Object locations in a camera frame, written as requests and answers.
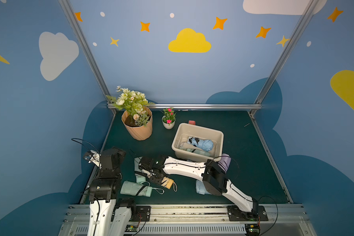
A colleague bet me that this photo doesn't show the orange beige umbrella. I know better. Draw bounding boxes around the orange beige umbrella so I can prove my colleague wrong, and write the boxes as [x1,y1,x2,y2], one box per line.
[160,177,174,189]

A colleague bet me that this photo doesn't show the light blue umbrella front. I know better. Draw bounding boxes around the light blue umbrella front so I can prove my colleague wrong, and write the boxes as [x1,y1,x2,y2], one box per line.
[196,180,209,195]

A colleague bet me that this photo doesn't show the lilac purple folded umbrella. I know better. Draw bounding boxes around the lilac purple folded umbrella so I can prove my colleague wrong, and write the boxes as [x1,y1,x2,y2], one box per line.
[217,153,232,173]

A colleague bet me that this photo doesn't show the aluminium front rail frame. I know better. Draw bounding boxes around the aluminium front rail frame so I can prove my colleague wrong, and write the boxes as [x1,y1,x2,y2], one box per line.
[59,204,317,236]

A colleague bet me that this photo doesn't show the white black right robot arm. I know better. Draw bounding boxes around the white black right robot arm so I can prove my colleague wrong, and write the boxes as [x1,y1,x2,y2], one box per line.
[136,156,259,215]

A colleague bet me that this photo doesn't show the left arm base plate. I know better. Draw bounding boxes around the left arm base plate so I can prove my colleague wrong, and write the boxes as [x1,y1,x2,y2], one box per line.
[129,206,151,222]

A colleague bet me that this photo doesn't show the small white pot pink flowers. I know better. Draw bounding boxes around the small white pot pink flowers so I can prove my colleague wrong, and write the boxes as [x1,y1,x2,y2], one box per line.
[162,107,176,130]

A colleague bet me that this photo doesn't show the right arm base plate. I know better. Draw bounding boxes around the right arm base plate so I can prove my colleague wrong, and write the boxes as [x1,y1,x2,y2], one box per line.
[227,205,268,222]

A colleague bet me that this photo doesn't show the beige plastic storage box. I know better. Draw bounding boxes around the beige plastic storage box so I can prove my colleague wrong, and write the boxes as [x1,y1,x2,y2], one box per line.
[172,123,224,162]

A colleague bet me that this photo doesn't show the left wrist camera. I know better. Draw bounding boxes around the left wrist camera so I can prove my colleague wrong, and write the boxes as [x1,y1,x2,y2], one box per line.
[83,150,101,169]

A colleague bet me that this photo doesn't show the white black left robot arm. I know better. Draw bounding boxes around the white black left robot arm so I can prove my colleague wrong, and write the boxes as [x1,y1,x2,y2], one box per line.
[88,147,136,236]

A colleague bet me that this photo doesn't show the sky blue umbrella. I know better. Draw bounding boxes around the sky blue umbrella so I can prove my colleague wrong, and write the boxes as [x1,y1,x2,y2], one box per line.
[187,137,214,152]

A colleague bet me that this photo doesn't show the large flower pot brown wrap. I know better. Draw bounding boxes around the large flower pot brown wrap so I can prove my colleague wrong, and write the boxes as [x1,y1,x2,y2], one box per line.
[105,86,156,141]

